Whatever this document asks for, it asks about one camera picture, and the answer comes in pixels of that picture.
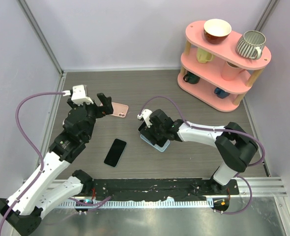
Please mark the black phone near left arm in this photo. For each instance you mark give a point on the black phone near left arm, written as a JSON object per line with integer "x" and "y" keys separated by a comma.
{"x": 115, "y": 152}

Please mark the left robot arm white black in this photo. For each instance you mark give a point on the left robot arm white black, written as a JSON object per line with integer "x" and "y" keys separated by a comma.
{"x": 27, "y": 207}

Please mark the white slotted cable duct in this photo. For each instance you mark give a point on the white slotted cable duct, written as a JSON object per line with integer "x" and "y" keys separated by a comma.
{"x": 168, "y": 203}

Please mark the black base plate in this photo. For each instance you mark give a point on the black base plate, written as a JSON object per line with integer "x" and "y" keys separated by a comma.
{"x": 155, "y": 189}

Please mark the black phone silver edge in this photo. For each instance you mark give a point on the black phone silver edge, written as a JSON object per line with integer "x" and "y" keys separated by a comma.
{"x": 154, "y": 139}

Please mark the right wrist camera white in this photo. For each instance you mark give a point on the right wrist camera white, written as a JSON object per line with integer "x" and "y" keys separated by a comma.
{"x": 145, "y": 116}

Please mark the pink three-tier shelf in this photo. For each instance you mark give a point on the pink three-tier shelf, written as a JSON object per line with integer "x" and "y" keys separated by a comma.
{"x": 219, "y": 65}

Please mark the blue mug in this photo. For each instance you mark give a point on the blue mug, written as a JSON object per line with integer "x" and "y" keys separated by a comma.
{"x": 221, "y": 93}

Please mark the grey striped mug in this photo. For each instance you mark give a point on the grey striped mug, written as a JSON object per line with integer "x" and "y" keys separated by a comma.
{"x": 251, "y": 45}

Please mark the dark green mug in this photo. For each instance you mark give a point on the dark green mug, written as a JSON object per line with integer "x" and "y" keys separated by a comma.
{"x": 191, "y": 78}

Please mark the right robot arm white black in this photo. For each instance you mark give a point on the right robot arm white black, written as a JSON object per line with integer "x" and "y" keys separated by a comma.
{"x": 235, "y": 146}

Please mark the pink mug on shelf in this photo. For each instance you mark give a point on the pink mug on shelf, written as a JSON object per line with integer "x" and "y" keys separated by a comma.
{"x": 230, "y": 71}

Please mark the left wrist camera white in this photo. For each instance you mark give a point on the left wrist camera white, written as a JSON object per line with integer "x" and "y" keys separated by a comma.
{"x": 80, "y": 95}

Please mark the blue phone case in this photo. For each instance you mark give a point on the blue phone case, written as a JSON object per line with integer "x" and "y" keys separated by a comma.
{"x": 154, "y": 146}

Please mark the pink phone case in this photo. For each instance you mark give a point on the pink phone case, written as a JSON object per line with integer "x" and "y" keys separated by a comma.
{"x": 120, "y": 110}

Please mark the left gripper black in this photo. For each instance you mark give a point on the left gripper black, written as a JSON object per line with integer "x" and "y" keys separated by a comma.
{"x": 106, "y": 103}

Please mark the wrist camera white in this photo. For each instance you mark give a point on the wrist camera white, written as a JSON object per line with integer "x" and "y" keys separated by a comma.
{"x": 145, "y": 116}
{"x": 80, "y": 95}

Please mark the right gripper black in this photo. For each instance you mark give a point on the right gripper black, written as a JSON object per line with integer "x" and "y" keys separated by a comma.
{"x": 153, "y": 124}

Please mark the red bowl white inside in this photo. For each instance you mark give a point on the red bowl white inside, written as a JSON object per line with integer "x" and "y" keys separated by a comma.
{"x": 216, "y": 30}

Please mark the yellow mug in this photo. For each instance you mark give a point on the yellow mug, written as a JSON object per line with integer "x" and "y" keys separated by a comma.
{"x": 203, "y": 56}

